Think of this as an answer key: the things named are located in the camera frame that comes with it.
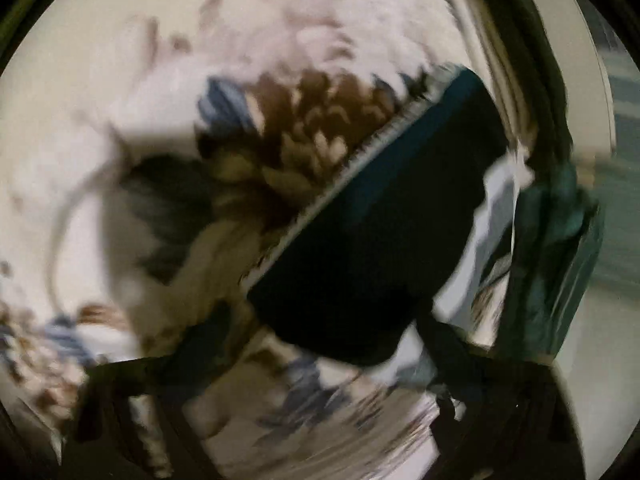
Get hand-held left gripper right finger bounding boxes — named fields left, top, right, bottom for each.
left=415, top=316, right=587, bottom=480

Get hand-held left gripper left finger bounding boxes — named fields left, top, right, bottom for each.
left=65, top=302, right=236, bottom=480

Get striped knit sweater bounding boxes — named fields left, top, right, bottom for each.
left=240, top=62, right=531, bottom=366

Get folded dark clothes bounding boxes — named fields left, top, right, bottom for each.
left=475, top=0, right=576, bottom=161

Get green quilt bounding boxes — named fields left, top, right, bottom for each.
left=500, top=160, right=608, bottom=361

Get floral bed blanket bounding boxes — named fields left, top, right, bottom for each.
left=0, top=0, right=501, bottom=480

